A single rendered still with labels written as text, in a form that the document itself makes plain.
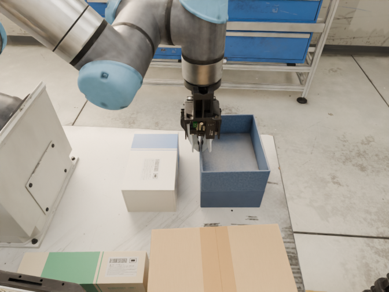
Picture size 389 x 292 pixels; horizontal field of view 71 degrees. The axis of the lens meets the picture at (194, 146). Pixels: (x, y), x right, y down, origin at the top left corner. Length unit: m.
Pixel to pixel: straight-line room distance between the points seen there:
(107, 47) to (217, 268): 0.35
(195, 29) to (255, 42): 1.64
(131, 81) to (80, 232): 0.44
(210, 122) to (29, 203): 0.42
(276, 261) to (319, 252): 1.06
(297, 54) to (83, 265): 1.92
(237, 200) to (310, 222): 0.96
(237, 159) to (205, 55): 0.33
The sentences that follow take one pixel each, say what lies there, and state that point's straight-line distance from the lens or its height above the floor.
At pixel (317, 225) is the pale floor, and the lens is 1.61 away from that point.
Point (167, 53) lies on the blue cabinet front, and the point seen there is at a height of 0.36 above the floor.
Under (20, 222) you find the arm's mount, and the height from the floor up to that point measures 0.79.
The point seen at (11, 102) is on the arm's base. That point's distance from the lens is 0.68.
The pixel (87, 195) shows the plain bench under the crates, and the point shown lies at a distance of 0.78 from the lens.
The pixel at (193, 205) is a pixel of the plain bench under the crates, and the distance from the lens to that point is 0.71.
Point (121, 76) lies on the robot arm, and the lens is 0.36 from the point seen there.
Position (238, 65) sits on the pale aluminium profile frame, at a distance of 2.13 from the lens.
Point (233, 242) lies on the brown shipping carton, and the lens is 0.49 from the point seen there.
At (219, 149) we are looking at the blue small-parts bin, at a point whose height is 0.77.
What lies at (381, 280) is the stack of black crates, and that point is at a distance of 1.13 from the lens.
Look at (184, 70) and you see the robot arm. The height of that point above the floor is 1.05.
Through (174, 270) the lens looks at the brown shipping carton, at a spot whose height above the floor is 0.86.
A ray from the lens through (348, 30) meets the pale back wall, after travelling 3.21.
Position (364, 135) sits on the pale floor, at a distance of 2.26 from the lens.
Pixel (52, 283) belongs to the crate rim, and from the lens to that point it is 0.42.
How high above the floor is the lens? 1.29
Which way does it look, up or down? 44 degrees down
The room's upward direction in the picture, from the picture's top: straight up
